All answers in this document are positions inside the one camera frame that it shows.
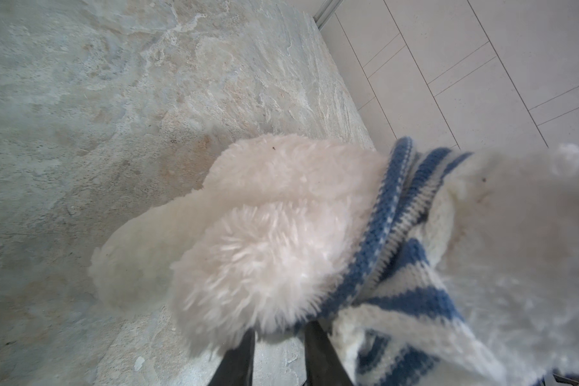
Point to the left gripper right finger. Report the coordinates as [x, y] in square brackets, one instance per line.
[323, 367]

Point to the right corner aluminium profile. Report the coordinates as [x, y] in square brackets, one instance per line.
[325, 12]

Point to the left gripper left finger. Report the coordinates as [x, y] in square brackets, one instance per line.
[236, 367]

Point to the blue white striped sweater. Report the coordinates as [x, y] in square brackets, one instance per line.
[391, 319]

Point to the white teddy bear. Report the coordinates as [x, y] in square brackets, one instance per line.
[252, 250]

